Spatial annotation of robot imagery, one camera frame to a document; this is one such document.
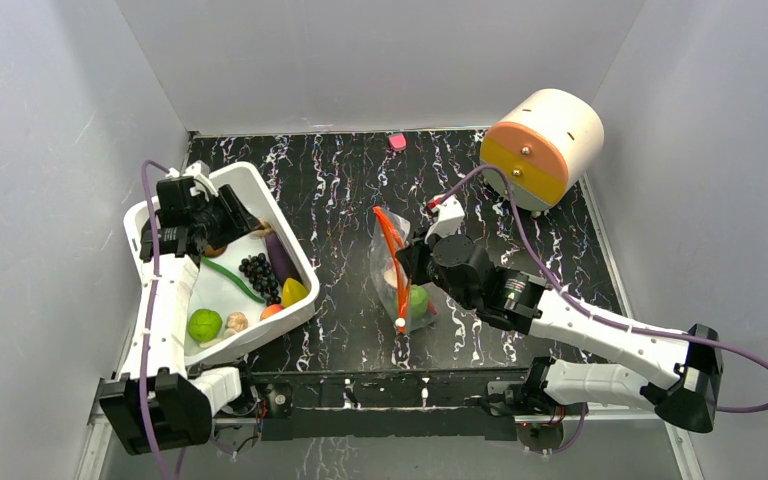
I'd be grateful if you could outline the white toy garlic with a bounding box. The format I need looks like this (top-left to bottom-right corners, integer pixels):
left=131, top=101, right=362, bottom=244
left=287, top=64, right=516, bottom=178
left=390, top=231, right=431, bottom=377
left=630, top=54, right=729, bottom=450
left=382, top=264, right=405, bottom=288

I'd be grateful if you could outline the tan toy garlic bulb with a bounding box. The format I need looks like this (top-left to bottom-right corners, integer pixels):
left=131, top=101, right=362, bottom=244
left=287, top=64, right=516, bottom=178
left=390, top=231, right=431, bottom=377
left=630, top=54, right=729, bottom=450
left=252, top=220, right=274, bottom=238

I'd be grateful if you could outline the green toy custard apple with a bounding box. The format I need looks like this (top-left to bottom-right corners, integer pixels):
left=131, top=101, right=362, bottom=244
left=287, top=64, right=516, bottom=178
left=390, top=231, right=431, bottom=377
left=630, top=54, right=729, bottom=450
left=392, top=285, right=430, bottom=320

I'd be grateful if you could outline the clear zip bag orange zipper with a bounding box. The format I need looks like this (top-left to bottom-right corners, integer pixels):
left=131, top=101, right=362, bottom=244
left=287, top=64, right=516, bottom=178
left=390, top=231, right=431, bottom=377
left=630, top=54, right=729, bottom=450
left=369, top=206, right=438, bottom=335

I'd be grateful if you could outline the purple toy eggplant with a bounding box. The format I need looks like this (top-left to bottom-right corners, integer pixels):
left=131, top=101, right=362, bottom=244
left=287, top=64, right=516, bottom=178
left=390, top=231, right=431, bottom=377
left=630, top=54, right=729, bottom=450
left=264, top=231, right=302, bottom=286

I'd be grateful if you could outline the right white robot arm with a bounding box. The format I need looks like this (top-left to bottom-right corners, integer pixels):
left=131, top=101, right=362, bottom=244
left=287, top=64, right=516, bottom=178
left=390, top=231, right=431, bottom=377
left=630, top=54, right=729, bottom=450
left=395, top=234, right=723, bottom=433

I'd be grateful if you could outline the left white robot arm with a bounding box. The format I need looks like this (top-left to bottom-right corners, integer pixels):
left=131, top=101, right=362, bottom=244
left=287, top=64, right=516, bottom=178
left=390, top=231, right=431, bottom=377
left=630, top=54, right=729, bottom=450
left=98, top=173, right=261, bottom=455

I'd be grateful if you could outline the brown toy kiwi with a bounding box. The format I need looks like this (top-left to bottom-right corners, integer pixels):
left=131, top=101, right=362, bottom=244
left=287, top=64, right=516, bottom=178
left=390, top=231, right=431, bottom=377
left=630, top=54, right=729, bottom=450
left=203, top=245, right=227, bottom=258

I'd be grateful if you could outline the black toy grape bunch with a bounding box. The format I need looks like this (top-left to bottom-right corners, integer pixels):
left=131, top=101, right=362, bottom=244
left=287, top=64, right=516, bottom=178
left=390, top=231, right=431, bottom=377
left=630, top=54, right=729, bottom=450
left=238, top=253, right=281, bottom=306

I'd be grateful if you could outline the green toy bean pod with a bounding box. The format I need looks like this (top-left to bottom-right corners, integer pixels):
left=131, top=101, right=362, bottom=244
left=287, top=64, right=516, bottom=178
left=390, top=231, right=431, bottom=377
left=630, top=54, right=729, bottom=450
left=201, top=257, right=265, bottom=304

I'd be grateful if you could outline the white plastic bin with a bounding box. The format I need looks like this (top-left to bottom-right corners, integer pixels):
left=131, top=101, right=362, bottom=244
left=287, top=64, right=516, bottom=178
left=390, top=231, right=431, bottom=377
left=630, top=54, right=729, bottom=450
left=123, top=162, right=319, bottom=375

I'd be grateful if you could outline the yellow toy starfruit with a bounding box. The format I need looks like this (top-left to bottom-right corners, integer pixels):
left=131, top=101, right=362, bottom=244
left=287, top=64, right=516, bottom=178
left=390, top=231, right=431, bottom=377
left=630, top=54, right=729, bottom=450
left=281, top=278, right=309, bottom=308

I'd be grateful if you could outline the orange toy peach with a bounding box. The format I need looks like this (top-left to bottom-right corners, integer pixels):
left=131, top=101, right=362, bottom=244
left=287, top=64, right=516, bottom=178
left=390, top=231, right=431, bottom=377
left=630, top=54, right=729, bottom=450
left=260, top=304, right=284, bottom=321

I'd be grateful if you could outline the beige toy garlic bulb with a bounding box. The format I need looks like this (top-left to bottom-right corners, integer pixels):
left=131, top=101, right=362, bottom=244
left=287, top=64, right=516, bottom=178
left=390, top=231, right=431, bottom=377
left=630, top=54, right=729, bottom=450
left=226, top=312, right=249, bottom=333

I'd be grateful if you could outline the light green toy fruit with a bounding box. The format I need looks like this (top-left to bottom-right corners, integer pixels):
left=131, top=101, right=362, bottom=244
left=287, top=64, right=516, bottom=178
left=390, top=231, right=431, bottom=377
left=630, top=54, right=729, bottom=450
left=186, top=309, right=223, bottom=343

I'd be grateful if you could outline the small pink eraser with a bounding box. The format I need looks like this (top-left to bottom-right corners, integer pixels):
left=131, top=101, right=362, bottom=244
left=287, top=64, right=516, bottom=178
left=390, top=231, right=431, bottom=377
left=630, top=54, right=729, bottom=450
left=387, top=133, right=407, bottom=152

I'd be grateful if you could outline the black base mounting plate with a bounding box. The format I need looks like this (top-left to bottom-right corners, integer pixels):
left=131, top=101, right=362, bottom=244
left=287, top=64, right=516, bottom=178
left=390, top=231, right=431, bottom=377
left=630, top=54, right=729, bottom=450
left=243, top=367, right=565, bottom=441

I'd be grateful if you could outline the round cream drawer cabinet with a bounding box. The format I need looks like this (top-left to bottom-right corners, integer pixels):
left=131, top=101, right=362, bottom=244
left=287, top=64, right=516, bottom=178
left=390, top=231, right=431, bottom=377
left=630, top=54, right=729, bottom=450
left=479, top=88, right=605, bottom=213

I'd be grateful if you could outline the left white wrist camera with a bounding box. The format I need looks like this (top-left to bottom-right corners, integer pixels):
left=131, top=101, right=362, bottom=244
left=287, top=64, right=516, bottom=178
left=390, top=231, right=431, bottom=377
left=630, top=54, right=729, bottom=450
left=165, top=161, right=219, bottom=197

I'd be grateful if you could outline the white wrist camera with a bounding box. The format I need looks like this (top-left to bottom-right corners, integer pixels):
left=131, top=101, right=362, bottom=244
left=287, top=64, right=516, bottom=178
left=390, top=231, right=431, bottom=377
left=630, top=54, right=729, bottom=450
left=425, top=195, right=465, bottom=244
left=165, top=161, right=219, bottom=197

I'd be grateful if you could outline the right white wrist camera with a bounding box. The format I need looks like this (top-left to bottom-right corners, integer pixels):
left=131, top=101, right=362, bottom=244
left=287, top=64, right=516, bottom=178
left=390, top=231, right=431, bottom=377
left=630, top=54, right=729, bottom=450
left=425, top=195, right=465, bottom=244

